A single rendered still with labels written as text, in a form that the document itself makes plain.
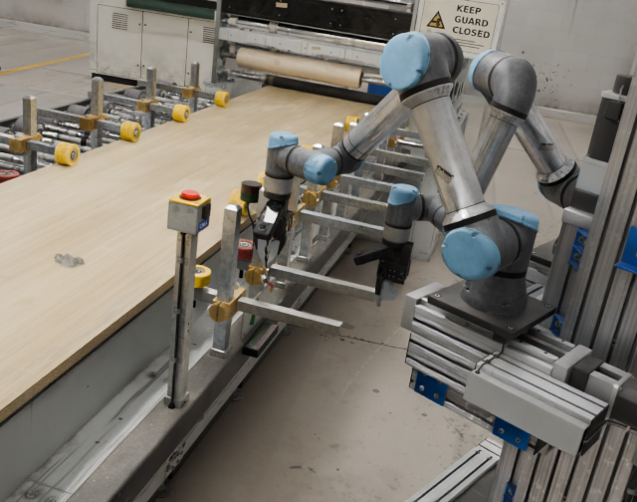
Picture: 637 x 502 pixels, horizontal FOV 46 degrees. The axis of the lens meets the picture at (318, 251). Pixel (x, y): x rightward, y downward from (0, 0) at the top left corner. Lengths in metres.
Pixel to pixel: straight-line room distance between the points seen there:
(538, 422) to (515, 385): 0.09
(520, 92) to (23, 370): 1.29
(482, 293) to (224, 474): 1.37
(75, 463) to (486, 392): 0.92
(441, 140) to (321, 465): 1.59
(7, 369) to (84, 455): 0.33
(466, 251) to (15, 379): 0.93
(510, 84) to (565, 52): 8.93
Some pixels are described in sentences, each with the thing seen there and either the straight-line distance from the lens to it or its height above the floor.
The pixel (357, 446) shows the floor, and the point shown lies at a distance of 2.99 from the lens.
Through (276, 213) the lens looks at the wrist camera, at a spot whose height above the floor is 1.11.
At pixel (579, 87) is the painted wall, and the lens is 10.94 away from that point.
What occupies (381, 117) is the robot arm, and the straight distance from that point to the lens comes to 1.83.
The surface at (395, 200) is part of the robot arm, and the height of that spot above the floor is 1.15.
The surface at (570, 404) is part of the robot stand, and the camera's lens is 1.64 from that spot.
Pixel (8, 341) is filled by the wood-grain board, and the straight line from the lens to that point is 1.73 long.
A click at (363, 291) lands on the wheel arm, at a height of 0.86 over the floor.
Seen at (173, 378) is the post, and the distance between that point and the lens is 1.81.
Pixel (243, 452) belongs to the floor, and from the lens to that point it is 2.88.
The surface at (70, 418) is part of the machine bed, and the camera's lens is 1.87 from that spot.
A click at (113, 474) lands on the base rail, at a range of 1.66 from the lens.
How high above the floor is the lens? 1.75
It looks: 22 degrees down
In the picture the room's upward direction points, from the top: 8 degrees clockwise
